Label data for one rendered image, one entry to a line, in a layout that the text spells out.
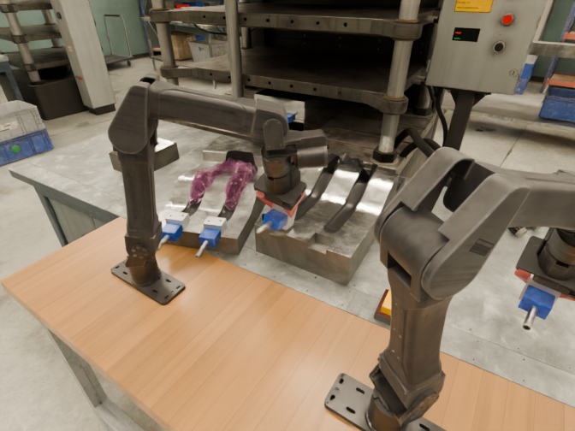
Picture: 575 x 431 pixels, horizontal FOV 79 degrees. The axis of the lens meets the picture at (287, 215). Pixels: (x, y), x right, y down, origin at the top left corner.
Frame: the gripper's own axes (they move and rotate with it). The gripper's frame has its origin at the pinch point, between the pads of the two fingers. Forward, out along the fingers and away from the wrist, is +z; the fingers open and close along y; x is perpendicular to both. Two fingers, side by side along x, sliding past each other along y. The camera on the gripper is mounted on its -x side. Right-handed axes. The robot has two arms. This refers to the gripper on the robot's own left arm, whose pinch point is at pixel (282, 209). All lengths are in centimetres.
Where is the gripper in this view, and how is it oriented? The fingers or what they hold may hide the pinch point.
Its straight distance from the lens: 83.7
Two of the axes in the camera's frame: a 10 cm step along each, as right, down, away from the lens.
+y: -8.5, -4.1, 3.4
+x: -5.3, 7.1, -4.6
